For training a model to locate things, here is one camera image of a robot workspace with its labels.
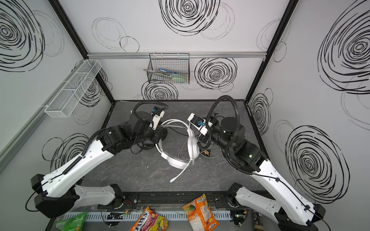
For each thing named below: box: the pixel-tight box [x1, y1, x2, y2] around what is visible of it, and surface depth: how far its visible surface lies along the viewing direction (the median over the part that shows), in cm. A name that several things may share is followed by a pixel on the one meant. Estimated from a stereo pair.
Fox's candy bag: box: [129, 205, 169, 231], surface depth 67 cm
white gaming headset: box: [155, 118, 200, 184], surface depth 58 cm
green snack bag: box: [55, 212, 88, 231], surface depth 67 cm
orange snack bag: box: [182, 193, 220, 231], surface depth 68 cm
